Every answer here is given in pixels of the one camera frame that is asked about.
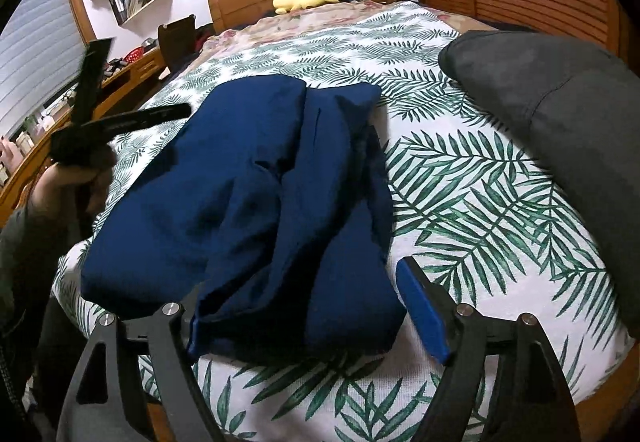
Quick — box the pink bottle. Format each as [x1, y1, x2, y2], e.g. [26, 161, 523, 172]
[0, 136, 24, 174]

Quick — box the dark wooden chair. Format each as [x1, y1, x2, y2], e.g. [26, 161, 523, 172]
[157, 14, 196, 74]

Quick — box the navy blue suit jacket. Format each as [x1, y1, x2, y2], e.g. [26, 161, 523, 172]
[80, 75, 405, 365]

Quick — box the red basket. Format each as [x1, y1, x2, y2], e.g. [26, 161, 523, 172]
[124, 46, 144, 64]

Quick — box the wooden desk cabinet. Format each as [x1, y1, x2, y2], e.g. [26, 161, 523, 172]
[0, 46, 167, 228]

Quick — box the palm leaf print bedsheet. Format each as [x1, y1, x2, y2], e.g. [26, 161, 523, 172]
[52, 0, 634, 442]

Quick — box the floral blanket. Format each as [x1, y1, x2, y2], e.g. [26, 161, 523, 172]
[199, 0, 452, 53]

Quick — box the left hand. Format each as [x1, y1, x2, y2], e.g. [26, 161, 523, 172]
[29, 158, 115, 228]

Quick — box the grey window blind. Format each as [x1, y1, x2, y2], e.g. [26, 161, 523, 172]
[0, 0, 86, 136]

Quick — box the dark grey folded garment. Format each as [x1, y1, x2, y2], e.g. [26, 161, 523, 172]
[438, 30, 639, 338]

